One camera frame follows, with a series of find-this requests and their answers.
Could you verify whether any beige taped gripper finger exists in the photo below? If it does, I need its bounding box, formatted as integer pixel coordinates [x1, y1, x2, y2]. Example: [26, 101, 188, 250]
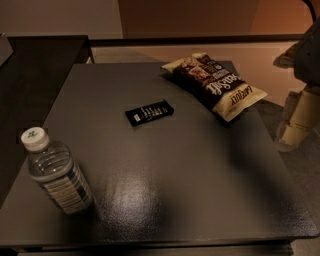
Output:
[273, 44, 298, 69]
[274, 85, 320, 152]

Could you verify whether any black rxbar chocolate bar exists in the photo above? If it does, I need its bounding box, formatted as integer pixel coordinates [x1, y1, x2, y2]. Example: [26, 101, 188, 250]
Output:
[125, 100, 174, 127]

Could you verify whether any clear plastic water bottle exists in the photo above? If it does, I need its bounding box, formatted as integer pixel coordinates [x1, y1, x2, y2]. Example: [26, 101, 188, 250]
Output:
[21, 127, 93, 215]

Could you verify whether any sea salt snack bag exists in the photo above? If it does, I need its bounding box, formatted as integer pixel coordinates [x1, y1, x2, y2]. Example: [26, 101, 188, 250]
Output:
[162, 53, 267, 122]

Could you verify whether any black cable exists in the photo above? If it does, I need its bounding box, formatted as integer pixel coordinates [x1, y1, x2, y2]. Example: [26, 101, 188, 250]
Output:
[302, 0, 318, 24]

